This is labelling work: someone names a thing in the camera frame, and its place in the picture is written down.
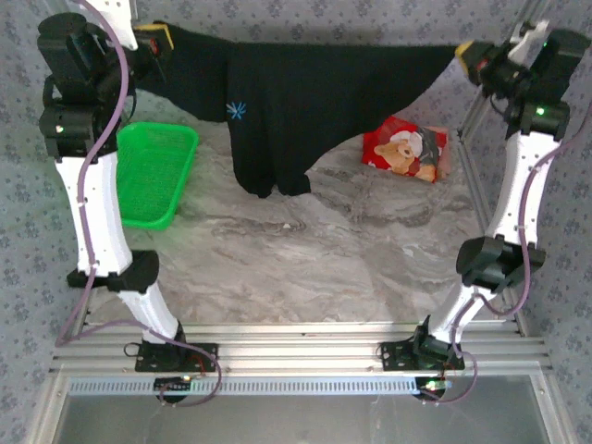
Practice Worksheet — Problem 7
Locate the grey slotted cable duct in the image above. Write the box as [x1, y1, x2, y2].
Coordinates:
[68, 375, 445, 397]

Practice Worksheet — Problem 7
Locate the aluminium table side rail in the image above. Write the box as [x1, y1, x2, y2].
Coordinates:
[459, 131, 528, 337]
[68, 286, 101, 341]

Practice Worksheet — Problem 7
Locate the aluminium frame post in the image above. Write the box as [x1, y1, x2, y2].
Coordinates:
[456, 0, 545, 142]

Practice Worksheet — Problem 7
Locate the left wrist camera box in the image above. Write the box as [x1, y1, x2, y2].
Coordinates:
[85, 0, 140, 51]

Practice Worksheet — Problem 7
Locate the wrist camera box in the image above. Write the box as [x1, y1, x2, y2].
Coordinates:
[507, 17, 552, 61]
[85, 0, 140, 51]

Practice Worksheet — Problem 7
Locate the green plastic mesh basket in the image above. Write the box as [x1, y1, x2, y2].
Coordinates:
[115, 121, 200, 231]

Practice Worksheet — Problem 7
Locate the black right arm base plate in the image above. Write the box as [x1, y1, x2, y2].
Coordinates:
[379, 340, 466, 373]

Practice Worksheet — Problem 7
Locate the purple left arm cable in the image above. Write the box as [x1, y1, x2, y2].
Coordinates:
[54, 0, 224, 409]

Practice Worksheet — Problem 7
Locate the aluminium mounting rail beam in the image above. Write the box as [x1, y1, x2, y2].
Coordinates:
[49, 322, 554, 376]

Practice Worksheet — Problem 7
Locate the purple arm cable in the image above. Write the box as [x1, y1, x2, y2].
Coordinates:
[54, 0, 224, 409]
[418, 99, 592, 404]

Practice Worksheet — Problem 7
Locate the red teddy bear package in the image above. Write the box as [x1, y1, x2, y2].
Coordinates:
[362, 115, 450, 184]

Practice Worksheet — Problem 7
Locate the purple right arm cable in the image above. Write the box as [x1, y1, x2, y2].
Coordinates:
[418, 99, 592, 404]

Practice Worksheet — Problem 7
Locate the black controller board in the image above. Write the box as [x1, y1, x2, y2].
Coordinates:
[154, 376, 194, 402]
[414, 376, 452, 401]

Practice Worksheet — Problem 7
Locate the black t-shirt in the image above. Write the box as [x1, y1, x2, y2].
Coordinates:
[133, 20, 463, 200]

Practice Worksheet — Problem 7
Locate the aluminium lower frame bar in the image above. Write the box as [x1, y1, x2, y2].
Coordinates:
[529, 372, 577, 444]
[25, 372, 70, 444]

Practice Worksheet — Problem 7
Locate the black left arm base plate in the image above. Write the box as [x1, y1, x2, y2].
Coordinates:
[135, 341, 219, 374]

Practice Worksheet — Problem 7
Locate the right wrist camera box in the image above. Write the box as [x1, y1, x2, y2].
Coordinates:
[507, 17, 552, 61]

